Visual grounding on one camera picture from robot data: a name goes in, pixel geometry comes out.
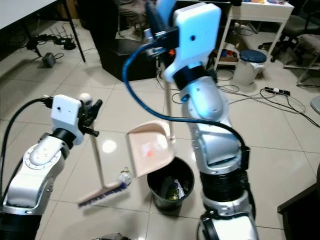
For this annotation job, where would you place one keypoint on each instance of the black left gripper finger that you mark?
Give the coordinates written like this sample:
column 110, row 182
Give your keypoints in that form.
column 97, row 110
column 93, row 132

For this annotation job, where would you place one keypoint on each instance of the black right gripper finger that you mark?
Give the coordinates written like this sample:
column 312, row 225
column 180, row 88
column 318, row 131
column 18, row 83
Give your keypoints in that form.
column 155, row 20

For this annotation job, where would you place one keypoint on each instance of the beige broom purple bristles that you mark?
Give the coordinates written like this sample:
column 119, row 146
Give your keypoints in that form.
column 99, row 160

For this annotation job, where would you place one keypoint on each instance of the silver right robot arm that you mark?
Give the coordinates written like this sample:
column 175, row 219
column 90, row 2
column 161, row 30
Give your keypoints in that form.
column 205, row 105

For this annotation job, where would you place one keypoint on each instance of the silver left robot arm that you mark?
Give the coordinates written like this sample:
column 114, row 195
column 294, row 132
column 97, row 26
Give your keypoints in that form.
column 36, row 170

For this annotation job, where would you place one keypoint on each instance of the seated person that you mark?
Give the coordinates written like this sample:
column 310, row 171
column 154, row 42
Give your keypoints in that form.
column 132, row 12

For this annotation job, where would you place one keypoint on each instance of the black cube ottoman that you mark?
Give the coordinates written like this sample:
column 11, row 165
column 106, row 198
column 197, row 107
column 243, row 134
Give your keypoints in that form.
column 122, row 62

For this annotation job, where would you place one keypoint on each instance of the clear plastic bottle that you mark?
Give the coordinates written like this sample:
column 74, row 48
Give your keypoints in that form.
column 125, row 176

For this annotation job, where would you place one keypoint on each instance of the cardboard box with items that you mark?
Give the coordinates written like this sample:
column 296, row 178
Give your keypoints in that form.
column 229, row 52

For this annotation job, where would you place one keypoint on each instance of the grey power adapter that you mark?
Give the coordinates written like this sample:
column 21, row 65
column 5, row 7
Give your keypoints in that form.
column 50, row 60

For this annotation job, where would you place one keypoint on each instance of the white bin blue lid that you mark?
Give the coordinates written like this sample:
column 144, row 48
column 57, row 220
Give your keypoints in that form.
column 250, row 67

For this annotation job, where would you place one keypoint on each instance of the black round trash bin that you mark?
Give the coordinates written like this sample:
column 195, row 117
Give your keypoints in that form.
column 157, row 197

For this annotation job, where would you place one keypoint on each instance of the small white side table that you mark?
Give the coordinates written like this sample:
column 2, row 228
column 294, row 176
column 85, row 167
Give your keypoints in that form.
column 260, row 12

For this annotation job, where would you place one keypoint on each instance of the yellow snack wrapper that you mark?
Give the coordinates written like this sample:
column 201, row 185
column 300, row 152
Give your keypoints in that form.
column 175, row 189

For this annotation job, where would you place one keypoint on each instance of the white table black legs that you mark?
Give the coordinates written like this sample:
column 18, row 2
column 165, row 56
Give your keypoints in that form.
column 20, row 10

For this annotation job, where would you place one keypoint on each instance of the black power strip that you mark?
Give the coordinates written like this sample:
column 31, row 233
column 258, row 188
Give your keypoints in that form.
column 278, row 91

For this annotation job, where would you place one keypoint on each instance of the black office chair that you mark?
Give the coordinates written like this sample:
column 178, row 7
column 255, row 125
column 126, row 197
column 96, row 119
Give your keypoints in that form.
column 297, row 25

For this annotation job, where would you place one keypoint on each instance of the dark wooden cabinet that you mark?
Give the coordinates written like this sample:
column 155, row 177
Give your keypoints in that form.
column 302, row 215

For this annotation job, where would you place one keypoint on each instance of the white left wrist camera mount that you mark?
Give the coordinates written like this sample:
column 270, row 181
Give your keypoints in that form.
column 66, row 116

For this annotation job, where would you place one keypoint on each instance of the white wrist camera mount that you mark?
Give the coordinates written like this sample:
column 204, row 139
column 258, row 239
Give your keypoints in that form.
column 66, row 116
column 195, row 35

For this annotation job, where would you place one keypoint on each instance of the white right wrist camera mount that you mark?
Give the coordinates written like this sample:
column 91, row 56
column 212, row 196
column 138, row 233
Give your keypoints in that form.
column 195, row 35

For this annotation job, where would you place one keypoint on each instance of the metal frame chair brown seat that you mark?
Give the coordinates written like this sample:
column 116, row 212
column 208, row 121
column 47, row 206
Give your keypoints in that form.
column 310, row 42

